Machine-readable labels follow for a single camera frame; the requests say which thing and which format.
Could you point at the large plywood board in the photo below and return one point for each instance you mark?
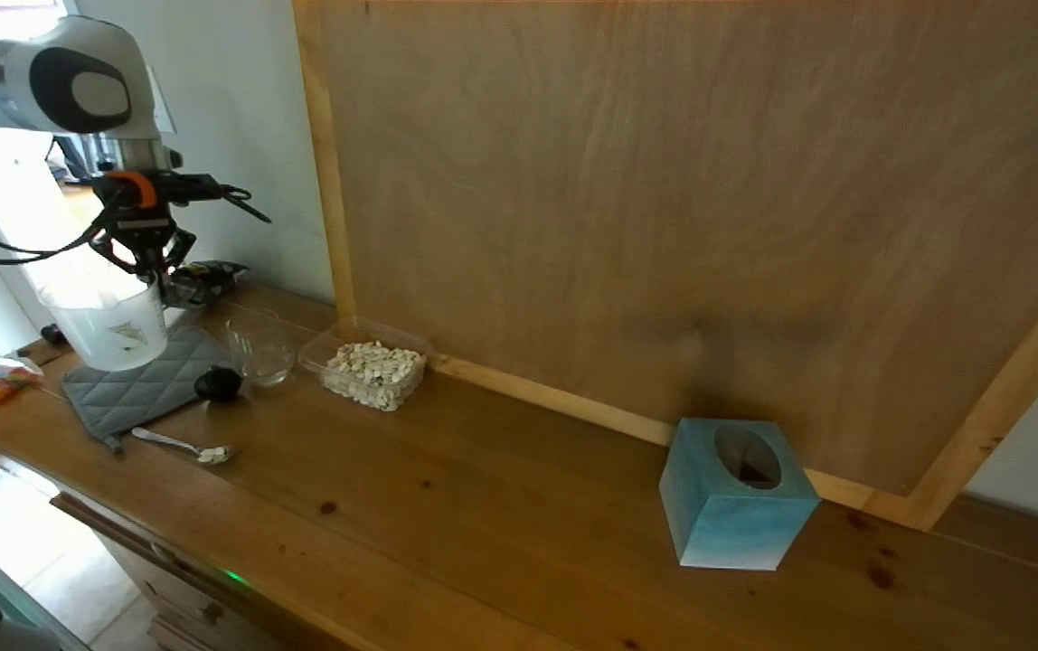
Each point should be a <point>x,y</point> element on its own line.
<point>630,210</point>

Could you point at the blue wooden cube box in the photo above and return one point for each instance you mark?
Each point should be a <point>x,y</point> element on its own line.
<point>731,495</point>

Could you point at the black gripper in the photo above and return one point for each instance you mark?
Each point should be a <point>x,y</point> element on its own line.
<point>135,227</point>

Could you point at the grey quilted pot holder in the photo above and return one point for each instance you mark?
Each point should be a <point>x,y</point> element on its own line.
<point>114,404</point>

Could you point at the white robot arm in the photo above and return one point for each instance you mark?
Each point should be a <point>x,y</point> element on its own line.
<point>83,79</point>

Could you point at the black round lid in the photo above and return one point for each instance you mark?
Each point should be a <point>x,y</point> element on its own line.
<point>218,385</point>

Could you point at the clear glass cup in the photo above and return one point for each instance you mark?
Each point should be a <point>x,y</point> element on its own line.
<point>259,350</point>

